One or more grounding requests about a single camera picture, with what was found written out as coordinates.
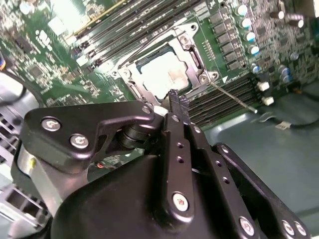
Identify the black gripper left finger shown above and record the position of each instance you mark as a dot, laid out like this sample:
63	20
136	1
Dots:
174	174

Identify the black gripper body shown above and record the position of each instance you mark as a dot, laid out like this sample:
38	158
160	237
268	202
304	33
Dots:
112	204

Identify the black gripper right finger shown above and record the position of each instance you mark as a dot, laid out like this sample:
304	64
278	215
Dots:
228	196

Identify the silver square CPU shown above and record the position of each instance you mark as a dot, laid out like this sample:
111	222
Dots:
162	74

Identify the metal socket cover frame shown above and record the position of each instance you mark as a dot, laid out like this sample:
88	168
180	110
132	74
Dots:
186	59

